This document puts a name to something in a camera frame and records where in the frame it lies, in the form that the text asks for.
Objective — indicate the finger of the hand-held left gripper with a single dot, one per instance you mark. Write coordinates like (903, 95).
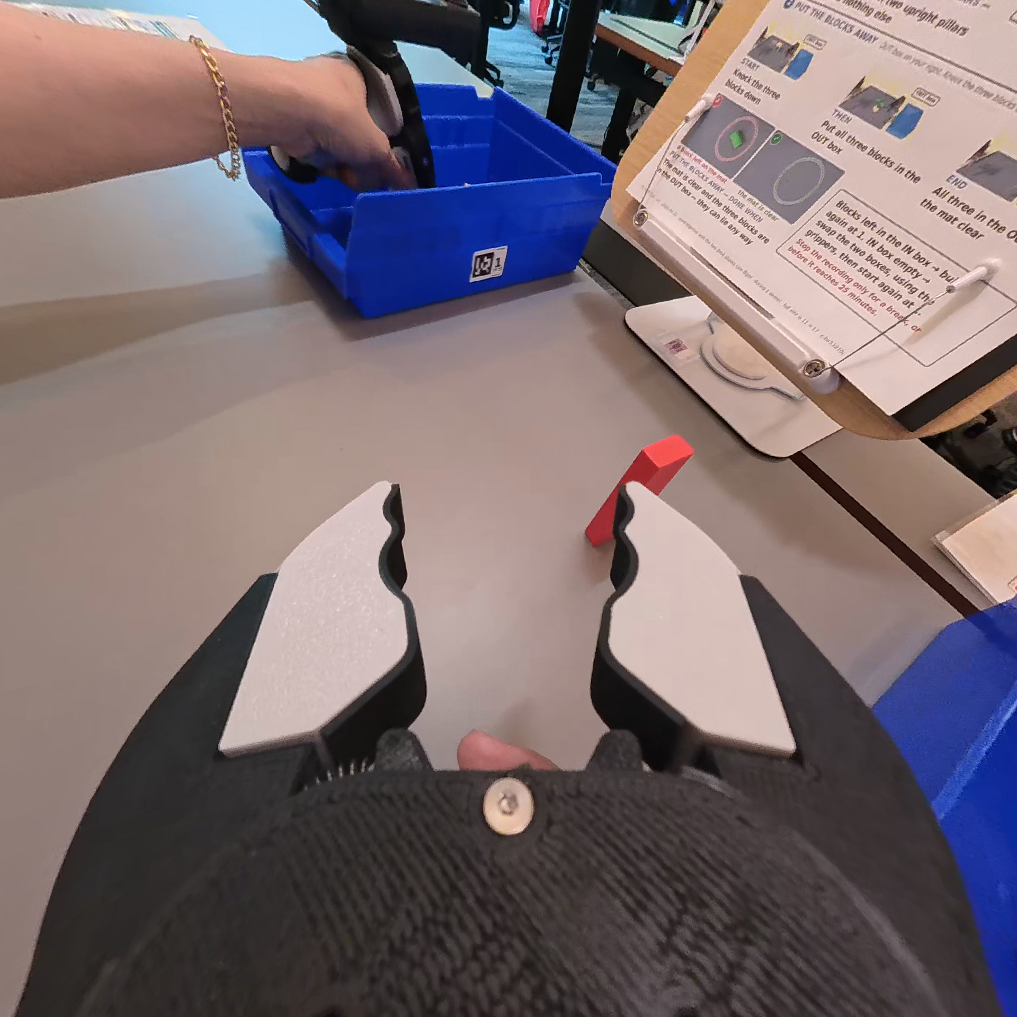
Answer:
(412, 120)

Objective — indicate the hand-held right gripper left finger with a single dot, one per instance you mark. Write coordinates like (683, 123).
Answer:
(325, 628)

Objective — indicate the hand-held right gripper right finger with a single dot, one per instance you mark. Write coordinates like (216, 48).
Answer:
(690, 635)

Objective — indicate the blue plastic bin with label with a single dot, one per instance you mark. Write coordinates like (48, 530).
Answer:
(444, 237)

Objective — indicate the red wooden block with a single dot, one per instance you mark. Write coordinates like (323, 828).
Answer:
(651, 464)

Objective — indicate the person's left forearm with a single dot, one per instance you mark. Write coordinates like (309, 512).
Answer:
(103, 103)

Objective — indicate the person's left hand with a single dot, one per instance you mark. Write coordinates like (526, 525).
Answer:
(318, 111)

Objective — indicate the person's right hand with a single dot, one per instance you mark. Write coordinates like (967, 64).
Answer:
(496, 753)

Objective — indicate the red bag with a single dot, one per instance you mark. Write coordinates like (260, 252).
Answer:
(541, 11)

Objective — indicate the white printed bin label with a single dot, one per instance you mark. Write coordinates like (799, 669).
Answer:
(489, 264)

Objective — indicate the black pillar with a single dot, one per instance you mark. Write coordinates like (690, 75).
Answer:
(571, 55)

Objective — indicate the white document stand base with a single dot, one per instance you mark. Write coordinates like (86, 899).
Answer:
(762, 421)

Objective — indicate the wooden office desk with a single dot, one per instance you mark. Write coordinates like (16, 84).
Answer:
(635, 36)

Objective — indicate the printed paper sheet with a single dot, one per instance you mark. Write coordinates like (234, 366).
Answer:
(120, 20)

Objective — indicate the instruction sheet on wooden stand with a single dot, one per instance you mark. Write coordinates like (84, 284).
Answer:
(869, 421)

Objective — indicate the pale paper sheet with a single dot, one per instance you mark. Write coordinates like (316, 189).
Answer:
(985, 548)

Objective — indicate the black backing board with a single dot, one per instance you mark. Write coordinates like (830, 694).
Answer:
(969, 385)

